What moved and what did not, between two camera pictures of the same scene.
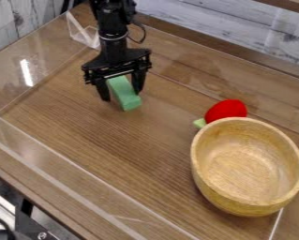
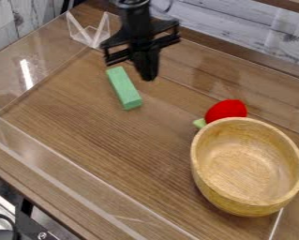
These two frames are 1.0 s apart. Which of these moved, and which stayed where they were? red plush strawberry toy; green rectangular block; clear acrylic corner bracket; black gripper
Moved: black gripper
Stayed: green rectangular block; clear acrylic corner bracket; red plush strawberry toy
